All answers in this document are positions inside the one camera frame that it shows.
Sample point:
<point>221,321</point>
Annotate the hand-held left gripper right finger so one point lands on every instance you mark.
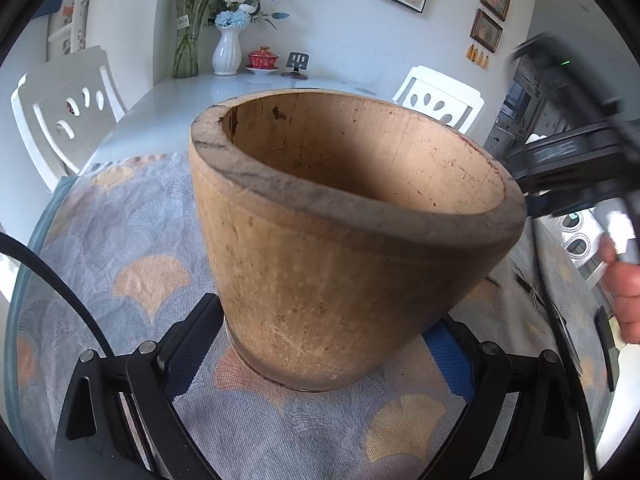
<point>452,355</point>

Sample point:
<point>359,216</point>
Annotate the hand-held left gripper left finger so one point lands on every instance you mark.
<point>192,355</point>

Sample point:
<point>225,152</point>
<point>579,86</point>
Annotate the black chopstick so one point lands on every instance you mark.
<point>562,335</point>

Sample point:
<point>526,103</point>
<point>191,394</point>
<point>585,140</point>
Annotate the wooden utensil holder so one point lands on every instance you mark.
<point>325,285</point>

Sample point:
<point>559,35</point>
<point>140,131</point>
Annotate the person's right hand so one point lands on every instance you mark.
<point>627,300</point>

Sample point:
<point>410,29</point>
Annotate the white chair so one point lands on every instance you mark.
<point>565,232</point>
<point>45,110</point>
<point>425,85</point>

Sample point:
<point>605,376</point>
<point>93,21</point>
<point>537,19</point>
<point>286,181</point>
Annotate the fan-patterned table mat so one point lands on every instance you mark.
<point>125,240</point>

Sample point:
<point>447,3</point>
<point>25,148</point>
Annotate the small framed picture with tassels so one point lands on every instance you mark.
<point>486,30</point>

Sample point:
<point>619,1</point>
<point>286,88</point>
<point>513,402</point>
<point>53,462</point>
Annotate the black flat device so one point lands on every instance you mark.
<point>607,350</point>

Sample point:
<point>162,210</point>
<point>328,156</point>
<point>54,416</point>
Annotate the black phone stand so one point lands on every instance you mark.
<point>299,62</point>

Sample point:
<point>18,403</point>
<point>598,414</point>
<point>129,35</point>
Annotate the glass vase with green stems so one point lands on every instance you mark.
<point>186,55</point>

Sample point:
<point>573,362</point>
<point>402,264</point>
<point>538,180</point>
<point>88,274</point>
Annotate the red lidded teacup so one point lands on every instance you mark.
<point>262,60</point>

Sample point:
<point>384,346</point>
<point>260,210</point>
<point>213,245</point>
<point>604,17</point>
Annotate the white vase with blue flowers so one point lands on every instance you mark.
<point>227,52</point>

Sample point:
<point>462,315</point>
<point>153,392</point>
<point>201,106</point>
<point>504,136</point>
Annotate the wall television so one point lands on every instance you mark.
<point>515,97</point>

